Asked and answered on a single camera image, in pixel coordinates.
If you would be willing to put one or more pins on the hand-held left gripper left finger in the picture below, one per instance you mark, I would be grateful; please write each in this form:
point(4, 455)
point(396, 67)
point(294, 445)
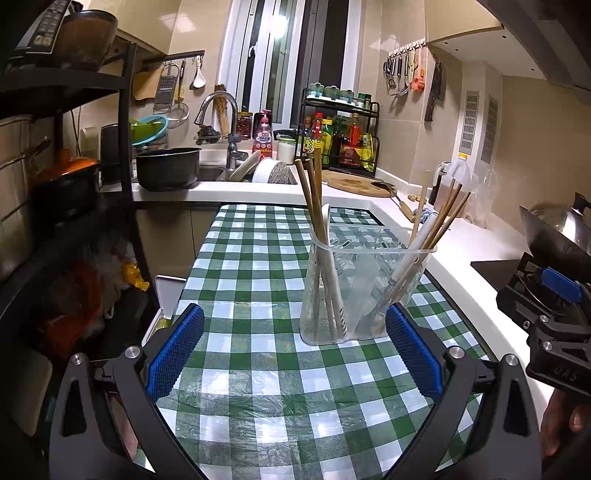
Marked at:
point(178, 350)

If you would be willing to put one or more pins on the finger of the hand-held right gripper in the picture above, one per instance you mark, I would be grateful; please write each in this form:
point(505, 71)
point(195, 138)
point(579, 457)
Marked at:
point(561, 282)
point(517, 300)

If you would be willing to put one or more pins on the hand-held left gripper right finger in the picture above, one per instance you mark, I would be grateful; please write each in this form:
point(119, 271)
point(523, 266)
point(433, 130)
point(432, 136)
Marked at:
point(413, 350)

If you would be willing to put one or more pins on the clear plastic utensil holder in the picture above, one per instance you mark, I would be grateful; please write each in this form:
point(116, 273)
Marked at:
point(364, 295)

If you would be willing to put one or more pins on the wooden chopstick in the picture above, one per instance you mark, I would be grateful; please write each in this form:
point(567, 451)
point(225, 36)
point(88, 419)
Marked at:
point(445, 207)
point(314, 194)
point(419, 207)
point(455, 214)
point(304, 194)
point(319, 184)

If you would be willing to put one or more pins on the person's right hand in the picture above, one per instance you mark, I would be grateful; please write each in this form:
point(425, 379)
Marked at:
point(572, 424)

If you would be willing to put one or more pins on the black glass gas hob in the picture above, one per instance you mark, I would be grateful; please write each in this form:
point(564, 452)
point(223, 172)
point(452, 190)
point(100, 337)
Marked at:
point(489, 272)

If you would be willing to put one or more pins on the black wok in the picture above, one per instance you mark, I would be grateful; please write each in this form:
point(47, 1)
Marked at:
point(554, 240)

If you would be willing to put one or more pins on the white lidded bin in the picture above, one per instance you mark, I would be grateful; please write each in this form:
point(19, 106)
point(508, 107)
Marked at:
point(166, 300)

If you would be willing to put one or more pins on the yellow plastic bag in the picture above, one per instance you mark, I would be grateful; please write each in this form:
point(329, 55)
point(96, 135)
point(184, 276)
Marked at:
point(136, 277)

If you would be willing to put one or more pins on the green white checked tablecloth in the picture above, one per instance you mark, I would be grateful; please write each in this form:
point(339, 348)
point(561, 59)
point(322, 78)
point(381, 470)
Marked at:
point(258, 397)

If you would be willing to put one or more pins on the clear plastic bag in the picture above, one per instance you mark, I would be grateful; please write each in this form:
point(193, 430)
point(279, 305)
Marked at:
point(485, 198)

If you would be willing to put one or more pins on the red plastic bag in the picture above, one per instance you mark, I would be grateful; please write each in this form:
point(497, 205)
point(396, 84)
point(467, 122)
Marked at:
point(78, 295)

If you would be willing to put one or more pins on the blue rag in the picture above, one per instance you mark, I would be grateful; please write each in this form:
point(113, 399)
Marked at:
point(427, 213)

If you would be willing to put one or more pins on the ginger piece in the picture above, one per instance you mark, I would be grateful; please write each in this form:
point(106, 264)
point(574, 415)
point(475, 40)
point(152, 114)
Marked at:
point(414, 199)

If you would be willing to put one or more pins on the plastic oil jug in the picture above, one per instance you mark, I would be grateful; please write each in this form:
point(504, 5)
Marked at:
point(457, 168)

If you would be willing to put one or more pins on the round wooden board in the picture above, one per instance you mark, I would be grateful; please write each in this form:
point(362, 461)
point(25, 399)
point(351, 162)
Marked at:
point(351, 182)

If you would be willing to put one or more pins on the black cooking pot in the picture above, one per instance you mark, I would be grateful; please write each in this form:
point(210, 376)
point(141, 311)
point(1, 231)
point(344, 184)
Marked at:
point(168, 170)

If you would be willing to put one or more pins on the white plate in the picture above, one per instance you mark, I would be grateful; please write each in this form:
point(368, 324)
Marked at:
point(244, 168)

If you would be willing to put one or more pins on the black pot orange lid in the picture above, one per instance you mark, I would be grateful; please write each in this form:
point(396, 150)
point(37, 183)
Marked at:
point(69, 184)

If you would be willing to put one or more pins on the white perforated colander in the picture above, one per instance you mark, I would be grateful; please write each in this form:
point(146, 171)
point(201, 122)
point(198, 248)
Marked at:
point(277, 173)

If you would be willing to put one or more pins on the yellow seasoning packet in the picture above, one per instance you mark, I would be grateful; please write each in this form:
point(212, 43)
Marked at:
point(368, 150)

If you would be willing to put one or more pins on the black canister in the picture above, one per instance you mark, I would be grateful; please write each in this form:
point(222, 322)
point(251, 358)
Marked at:
point(111, 152)

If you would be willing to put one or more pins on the red orange oil bottle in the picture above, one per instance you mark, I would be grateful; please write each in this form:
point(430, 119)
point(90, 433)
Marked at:
point(353, 145)

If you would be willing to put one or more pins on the black spice rack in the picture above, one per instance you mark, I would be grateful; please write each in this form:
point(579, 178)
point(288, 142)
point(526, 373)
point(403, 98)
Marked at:
point(376, 138)

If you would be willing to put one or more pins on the black shelf rack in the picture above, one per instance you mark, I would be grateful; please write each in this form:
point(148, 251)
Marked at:
point(127, 138)

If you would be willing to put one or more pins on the dark scrub pad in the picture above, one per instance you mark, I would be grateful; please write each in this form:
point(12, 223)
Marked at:
point(208, 134)

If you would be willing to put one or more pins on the teal plastic basin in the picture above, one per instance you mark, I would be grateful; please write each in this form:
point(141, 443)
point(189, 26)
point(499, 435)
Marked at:
point(154, 129)

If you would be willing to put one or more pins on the dark sauce bottle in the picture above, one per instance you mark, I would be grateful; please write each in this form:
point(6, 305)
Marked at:
point(339, 138)

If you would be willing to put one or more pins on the pink detergent bottle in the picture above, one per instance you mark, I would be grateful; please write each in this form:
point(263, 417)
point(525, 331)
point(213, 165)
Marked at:
point(263, 138)

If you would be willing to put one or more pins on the green yellow bottle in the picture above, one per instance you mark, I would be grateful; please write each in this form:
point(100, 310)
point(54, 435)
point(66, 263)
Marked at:
point(327, 138)

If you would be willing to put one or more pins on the green plastic bowl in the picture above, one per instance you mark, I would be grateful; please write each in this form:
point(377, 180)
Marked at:
point(137, 124)

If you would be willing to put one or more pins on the large steel stockpot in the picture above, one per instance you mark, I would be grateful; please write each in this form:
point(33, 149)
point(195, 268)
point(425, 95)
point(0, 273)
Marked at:
point(14, 184)

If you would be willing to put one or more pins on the red jar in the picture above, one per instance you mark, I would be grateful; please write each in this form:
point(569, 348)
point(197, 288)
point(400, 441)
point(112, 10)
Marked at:
point(244, 124)

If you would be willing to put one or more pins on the red capped sauce bottle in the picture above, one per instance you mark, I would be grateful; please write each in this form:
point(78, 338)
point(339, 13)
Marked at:
point(317, 131)

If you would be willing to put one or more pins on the orange hanging brush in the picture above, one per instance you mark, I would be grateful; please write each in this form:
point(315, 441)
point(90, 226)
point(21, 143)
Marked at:
point(418, 81)

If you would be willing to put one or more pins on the range hood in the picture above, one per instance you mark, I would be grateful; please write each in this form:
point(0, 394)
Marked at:
point(540, 41)

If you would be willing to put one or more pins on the bamboo stick bundle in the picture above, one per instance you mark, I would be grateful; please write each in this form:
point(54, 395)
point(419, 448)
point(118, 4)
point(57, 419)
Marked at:
point(222, 108)

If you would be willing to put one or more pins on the steel faucet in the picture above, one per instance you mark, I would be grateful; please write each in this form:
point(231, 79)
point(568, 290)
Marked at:
point(217, 97)

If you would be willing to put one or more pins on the metal kitchen shears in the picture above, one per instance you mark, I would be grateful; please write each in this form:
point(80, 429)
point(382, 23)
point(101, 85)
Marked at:
point(390, 71)

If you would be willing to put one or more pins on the metal grater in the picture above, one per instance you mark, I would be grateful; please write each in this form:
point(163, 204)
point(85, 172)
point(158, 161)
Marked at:
point(165, 87)

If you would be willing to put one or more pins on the teal lidded spice jar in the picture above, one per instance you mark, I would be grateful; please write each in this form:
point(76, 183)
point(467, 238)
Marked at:
point(330, 92)
point(316, 90)
point(345, 94)

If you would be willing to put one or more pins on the hanging wooden board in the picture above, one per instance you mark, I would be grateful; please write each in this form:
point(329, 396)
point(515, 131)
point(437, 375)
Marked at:
point(145, 85)

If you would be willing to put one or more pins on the white hanging spoon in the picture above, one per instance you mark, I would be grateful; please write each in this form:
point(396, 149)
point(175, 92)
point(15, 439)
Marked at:
point(198, 78)

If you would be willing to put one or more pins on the sliding window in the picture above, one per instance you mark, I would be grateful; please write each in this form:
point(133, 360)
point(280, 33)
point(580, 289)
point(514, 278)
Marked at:
point(286, 60)

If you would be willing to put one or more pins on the brown wooden bowl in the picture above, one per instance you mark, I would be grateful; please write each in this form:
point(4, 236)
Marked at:
point(87, 37)

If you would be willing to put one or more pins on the black control panel appliance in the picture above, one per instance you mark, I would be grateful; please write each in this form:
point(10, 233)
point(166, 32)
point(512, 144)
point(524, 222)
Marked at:
point(46, 23)

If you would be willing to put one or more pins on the white wall vent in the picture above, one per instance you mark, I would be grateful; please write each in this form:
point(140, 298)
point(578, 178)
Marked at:
point(470, 122)
point(490, 129)

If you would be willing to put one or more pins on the white wall hook rail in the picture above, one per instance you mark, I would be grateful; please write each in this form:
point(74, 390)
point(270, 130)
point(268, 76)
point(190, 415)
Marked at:
point(406, 47)

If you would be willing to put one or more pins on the wall cabinet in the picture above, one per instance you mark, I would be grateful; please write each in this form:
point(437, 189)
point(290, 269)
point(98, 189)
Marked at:
point(457, 18)

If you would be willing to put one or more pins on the black hanging rail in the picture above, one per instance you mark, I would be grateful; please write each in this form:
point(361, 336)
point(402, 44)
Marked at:
point(175, 55)

